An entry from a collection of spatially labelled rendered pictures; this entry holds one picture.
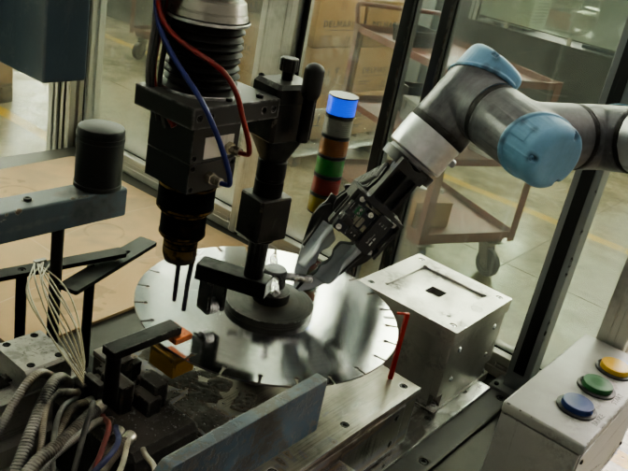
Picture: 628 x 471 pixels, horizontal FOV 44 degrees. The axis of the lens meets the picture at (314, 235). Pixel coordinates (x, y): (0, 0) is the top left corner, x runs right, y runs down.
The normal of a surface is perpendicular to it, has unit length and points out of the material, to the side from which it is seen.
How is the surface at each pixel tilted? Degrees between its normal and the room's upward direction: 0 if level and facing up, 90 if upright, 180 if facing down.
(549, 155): 97
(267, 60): 90
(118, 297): 0
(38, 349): 0
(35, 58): 90
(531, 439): 90
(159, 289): 0
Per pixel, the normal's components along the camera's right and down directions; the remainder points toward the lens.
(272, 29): -0.63, 0.21
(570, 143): 0.45, 0.55
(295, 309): 0.26, -0.86
